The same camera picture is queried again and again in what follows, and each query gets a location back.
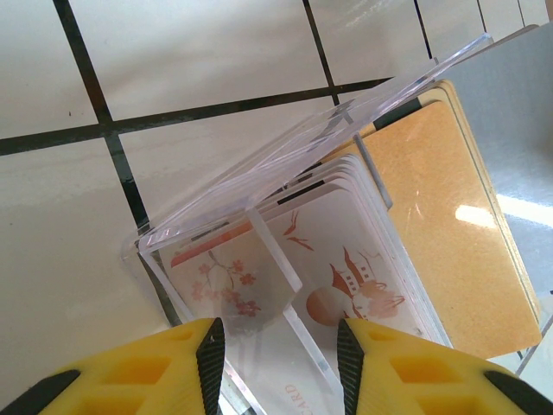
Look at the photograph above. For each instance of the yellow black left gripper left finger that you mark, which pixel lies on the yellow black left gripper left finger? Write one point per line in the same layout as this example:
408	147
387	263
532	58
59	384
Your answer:
112	380

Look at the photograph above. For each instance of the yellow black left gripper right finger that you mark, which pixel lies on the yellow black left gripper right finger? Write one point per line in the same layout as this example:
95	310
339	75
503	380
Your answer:
432	376

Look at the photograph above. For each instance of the silver credit card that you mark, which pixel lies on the silver credit card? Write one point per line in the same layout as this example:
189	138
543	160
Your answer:
518	129

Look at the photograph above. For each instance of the clear acrylic card box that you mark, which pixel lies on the clear acrylic card box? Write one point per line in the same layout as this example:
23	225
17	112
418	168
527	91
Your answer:
302	142

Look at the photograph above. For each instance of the white card with blossom print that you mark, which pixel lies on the white card with blossom print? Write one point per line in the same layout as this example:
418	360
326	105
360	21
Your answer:
207	276

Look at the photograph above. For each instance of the gold credit card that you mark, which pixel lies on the gold credit card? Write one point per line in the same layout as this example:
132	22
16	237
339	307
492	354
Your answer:
449	233
471	142

